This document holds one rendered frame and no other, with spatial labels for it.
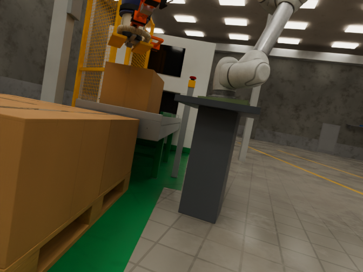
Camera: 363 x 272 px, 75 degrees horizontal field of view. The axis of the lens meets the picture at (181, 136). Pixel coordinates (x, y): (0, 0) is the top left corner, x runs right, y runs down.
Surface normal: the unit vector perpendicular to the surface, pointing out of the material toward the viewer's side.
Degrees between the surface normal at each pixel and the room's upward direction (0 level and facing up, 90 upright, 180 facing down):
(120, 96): 90
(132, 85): 90
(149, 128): 90
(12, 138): 90
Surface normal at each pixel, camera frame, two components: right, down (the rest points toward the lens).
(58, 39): -0.06, 0.07
